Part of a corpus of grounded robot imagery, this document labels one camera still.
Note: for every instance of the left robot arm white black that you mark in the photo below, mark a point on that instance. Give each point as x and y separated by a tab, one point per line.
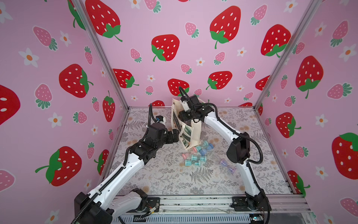
101	205

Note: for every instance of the aluminium corner frame post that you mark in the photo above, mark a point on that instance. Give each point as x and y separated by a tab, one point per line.
299	31

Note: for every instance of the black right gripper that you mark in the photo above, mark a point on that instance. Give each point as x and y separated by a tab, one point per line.
187	115

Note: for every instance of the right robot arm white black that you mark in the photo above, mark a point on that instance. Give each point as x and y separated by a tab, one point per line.
242	151

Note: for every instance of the purple hourglass right cluster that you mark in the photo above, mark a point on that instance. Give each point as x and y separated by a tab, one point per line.
230	169

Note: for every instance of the canvas tote bag floral print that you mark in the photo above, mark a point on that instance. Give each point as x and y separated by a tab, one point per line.
189	131

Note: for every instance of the teal hourglass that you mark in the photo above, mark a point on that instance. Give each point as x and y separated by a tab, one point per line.
197	163

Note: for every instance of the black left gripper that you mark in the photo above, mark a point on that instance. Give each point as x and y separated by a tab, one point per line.
175	135

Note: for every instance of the left aluminium corner post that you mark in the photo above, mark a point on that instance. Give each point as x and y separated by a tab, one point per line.
101	21

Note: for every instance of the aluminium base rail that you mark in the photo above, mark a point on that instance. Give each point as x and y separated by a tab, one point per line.
200	209

